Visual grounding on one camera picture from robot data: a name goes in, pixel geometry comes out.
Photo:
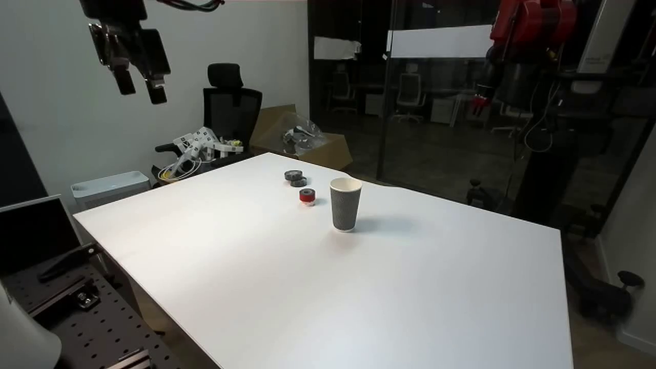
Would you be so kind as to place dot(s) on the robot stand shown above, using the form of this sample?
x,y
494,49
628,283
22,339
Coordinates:
x,y
97,328

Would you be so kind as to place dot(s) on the cardboard box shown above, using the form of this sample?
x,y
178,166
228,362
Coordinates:
x,y
333,151

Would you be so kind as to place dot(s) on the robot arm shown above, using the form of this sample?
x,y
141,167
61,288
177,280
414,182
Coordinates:
x,y
23,338

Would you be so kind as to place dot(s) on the black office chair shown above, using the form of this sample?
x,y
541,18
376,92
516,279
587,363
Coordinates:
x,y
233,113

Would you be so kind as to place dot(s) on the grey ribbed paper cup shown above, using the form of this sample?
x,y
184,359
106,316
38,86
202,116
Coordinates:
x,y
345,205

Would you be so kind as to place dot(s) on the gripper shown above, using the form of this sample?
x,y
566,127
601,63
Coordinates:
x,y
114,9

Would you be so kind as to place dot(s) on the clear plastic bag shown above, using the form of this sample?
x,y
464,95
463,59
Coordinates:
x,y
303,136

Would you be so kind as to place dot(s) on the black clamp lever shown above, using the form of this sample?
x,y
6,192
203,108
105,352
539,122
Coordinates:
x,y
66,261

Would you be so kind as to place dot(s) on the white robot parts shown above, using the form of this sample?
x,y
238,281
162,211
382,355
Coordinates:
x,y
205,143

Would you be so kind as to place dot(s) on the red tape roll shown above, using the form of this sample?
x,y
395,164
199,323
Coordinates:
x,y
307,196

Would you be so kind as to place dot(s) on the black tape roll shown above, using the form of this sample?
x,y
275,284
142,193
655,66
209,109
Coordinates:
x,y
292,175
300,182

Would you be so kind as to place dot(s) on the black metal rail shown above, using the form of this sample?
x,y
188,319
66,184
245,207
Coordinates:
x,y
61,297

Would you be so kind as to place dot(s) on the red robot on black pedestal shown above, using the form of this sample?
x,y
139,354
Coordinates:
x,y
538,31

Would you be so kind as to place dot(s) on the white air purifier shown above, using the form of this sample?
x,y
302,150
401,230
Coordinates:
x,y
110,188

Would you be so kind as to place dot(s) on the black laptop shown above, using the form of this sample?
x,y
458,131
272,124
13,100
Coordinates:
x,y
33,230

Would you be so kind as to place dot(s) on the white office chair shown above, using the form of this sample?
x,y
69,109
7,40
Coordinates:
x,y
341,89
410,92

